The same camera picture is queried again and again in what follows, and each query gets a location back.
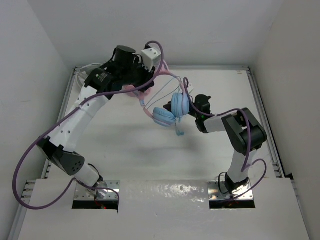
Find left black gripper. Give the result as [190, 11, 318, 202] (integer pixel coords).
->
[119, 58, 154, 93]

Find blue pink cat-ear headphones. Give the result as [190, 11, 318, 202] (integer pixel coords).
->
[131, 62, 190, 127]

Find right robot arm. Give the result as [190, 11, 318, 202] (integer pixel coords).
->
[163, 93, 267, 194]

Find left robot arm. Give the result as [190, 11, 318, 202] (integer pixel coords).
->
[37, 45, 161, 187]

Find white grey headphones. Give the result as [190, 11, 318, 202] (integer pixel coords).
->
[75, 63, 103, 90]

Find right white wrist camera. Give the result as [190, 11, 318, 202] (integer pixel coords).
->
[187, 83, 194, 93]

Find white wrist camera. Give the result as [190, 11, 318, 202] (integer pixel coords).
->
[187, 83, 194, 93]
[140, 47, 162, 72]

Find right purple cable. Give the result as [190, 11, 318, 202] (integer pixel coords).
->
[182, 76, 268, 201]

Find purple cable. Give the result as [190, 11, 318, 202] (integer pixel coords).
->
[182, 76, 268, 201]
[12, 40, 166, 210]

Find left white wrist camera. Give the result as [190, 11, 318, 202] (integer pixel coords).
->
[140, 47, 162, 72]

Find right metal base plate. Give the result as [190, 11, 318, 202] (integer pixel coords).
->
[207, 180, 254, 201]

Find metal base plate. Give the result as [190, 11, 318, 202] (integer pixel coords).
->
[74, 180, 120, 201]
[207, 180, 254, 201]

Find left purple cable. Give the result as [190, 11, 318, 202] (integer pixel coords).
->
[12, 40, 166, 210]

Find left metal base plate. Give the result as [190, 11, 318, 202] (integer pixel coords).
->
[74, 180, 120, 201]

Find aluminium table frame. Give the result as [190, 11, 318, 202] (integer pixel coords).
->
[7, 65, 298, 240]

